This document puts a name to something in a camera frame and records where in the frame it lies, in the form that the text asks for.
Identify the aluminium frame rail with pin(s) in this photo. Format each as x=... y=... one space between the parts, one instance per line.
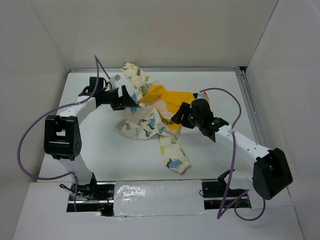
x=112 y=156

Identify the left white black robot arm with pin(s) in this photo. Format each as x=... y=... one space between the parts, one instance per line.
x=62 y=137

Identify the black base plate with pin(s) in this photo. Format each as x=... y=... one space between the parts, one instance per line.
x=212 y=193
x=101 y=200

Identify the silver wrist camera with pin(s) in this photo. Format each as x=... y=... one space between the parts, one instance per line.
x=200 y=95
x=113 y=81

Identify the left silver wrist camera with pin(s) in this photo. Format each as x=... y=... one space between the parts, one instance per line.
x=113 y=81

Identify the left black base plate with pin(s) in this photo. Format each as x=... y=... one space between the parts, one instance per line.
x=101 y=200

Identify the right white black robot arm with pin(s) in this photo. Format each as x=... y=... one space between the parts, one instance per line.
x=271 y=171

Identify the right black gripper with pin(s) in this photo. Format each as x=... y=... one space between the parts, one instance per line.
x=185 y=108

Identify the dinosaur print yellow-lined jacket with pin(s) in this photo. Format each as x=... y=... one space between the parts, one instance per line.
x=153 y=116

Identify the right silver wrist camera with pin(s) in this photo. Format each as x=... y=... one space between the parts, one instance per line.
x=200 y=95

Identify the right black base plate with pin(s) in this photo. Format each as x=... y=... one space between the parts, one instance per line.
x=212 y=193

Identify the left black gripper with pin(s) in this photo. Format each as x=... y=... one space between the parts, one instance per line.
x=125 y=100

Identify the white tape sheet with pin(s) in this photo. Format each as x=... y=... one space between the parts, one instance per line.
x=158 y=198

